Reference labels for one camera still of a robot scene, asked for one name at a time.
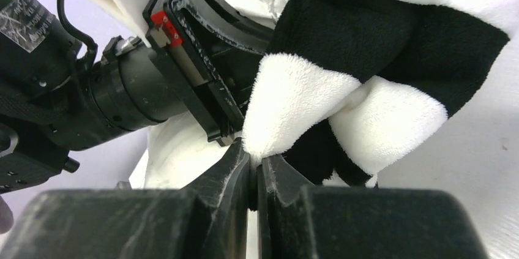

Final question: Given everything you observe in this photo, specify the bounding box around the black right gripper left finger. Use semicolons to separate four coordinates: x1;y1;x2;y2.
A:
1;140;249;258

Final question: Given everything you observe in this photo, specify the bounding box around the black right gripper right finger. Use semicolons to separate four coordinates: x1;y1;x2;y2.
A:
258;156;488;258

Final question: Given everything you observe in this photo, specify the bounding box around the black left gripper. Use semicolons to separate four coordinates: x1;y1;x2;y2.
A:
1;0;272;193

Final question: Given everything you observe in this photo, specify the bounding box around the black white striped pillowcase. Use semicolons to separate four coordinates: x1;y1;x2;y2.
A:
225;0;518;187

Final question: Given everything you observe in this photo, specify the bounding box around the white pillow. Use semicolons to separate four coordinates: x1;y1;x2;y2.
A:
128;0;519;242

